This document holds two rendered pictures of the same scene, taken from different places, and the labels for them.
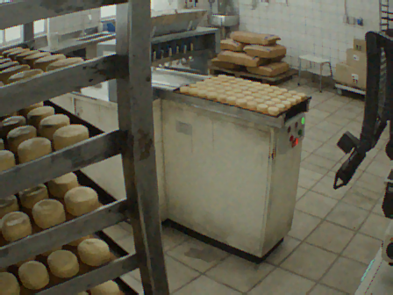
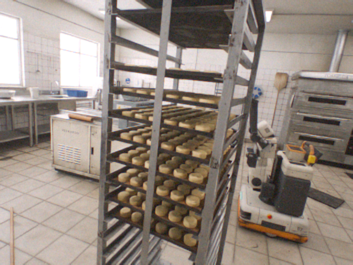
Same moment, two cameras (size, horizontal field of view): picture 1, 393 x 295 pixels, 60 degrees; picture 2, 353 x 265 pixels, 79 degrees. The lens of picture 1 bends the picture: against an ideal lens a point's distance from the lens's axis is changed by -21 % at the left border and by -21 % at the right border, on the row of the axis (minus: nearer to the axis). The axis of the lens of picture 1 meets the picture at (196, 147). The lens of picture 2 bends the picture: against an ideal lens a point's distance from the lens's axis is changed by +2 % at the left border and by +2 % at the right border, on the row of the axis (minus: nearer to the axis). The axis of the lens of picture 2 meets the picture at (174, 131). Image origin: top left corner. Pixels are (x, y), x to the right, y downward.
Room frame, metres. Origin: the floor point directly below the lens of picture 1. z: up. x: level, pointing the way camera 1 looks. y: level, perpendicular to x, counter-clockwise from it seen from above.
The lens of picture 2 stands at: (-0.49, 0.92, 1.46)
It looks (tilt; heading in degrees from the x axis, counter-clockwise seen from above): 13 degrees down; 335
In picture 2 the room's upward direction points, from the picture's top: 6 degrees clockwise
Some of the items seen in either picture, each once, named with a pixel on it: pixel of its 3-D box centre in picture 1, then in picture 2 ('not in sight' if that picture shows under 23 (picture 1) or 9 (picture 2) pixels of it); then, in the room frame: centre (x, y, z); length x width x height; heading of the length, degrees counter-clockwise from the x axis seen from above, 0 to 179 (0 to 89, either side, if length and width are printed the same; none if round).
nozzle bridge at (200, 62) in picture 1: (160, 59); (136, 112); (2.37, 0.20, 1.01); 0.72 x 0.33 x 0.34; 139
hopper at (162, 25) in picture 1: (160, 23); (137, 95); (2.37, 0.20, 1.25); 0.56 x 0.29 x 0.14; 139
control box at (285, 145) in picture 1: (292, 132); not in sight; (1.80, -0.46, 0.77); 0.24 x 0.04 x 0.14; 139
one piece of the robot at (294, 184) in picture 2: not in sight; (286, 176); (0.98, -1.17, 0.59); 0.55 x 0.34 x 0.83; 140
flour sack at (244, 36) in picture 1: (254, 38); not in sight; (5.92, -0.90, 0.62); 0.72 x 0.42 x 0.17; 53
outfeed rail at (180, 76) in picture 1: (164, 73); (133, 119); (2.55, 0.19, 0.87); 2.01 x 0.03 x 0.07; 49
